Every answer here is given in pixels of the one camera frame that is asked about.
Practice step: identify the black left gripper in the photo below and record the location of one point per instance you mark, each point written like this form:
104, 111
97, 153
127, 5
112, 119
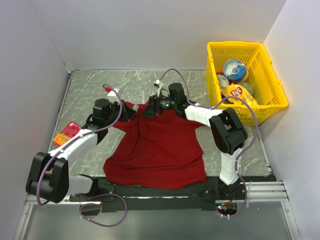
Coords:
127, 113

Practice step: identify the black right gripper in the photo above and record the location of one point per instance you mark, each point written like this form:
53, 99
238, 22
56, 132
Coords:
153, 107

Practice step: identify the red t-shirt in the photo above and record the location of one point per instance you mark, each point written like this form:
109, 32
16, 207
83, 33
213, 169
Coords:
161, 152

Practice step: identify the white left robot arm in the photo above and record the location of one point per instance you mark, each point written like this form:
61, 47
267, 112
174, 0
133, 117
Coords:
49, 176

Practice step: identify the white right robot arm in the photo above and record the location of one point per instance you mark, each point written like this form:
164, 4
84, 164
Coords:
228, 131

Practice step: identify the pink orange sponge box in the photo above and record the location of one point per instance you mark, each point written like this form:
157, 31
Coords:
67, 133

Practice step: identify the white cup in basket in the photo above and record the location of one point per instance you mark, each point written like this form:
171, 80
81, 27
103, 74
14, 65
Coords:
223, 81

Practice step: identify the yellow Lays chips bag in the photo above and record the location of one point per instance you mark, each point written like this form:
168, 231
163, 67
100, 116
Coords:
239, 91

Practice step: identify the blue white globe ball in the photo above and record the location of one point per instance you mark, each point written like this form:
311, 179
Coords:
235, 70

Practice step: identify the green melon ball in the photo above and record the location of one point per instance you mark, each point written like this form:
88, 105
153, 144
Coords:
248, 87

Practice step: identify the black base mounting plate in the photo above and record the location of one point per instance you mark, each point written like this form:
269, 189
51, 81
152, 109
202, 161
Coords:
118, 202

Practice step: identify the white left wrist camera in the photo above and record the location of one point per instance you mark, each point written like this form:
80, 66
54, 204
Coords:
113, 92

